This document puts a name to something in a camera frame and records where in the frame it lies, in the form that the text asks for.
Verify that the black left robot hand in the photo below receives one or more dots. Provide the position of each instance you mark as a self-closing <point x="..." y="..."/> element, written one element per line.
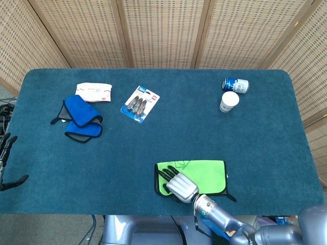
<point x="7" y="145"/>

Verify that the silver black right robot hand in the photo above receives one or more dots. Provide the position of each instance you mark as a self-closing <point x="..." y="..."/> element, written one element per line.
<point x="182" y="187"/>

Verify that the grey and green cloth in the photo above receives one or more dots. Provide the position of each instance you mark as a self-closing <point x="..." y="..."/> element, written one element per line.
<point x="204" y="176"/>

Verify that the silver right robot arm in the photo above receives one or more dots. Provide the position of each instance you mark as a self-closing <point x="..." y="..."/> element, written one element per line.
<point x="224" y="219"/>

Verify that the blue cloth with black trim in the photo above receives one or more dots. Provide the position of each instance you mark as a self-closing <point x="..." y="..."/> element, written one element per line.
<point x="79" y="112"/>

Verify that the teal table cover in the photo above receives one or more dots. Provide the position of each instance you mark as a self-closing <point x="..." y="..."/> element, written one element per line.
<point x="153" y="143"/>

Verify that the grey robot torso base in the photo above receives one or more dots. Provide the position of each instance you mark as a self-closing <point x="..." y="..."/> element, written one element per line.
<point x="143" y="229"/>

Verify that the blister pack of clips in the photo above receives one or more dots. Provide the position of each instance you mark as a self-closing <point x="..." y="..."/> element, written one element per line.
<point x="139" y="104"/>

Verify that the white paper cup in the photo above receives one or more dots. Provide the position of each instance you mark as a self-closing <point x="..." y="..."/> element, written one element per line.
<point x="228" y="102"/>

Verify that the white pink wet wipes pack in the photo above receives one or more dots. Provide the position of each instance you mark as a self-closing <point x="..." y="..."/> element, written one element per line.
<point x="94" y="92"/>

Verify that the blue white drink can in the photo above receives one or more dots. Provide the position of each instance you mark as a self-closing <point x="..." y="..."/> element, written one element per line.
<point x="236" y="85"/>

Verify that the woven wooden folding screen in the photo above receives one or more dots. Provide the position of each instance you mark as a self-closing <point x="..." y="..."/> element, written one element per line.
<point x="163" y="30"/>

